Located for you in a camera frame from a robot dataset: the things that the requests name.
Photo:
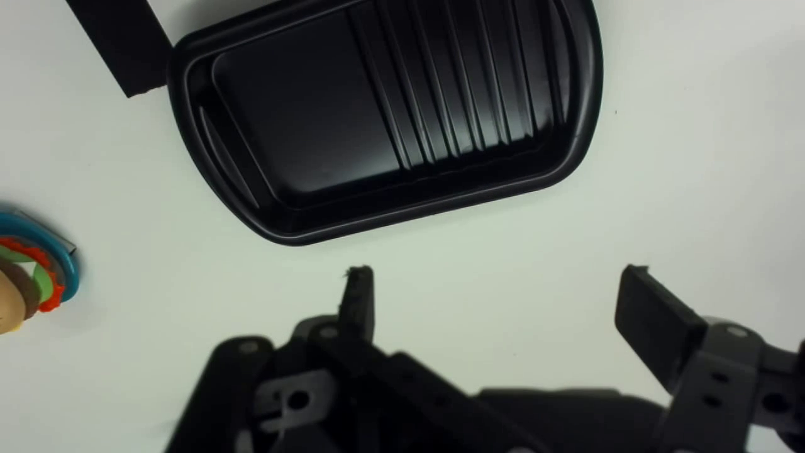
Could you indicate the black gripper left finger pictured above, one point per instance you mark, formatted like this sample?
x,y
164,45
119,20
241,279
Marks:
x,y
243,378

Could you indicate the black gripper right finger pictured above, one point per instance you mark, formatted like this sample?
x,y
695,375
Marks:
x,y
720,378

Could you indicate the black ribbed plastic tray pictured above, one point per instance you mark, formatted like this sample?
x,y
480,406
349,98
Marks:
x,y
336,109

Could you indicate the toy burger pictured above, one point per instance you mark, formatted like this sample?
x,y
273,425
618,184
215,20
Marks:
x,y
14,298

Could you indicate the black tape strip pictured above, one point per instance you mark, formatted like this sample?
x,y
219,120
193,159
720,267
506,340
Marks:
x,y
126,42

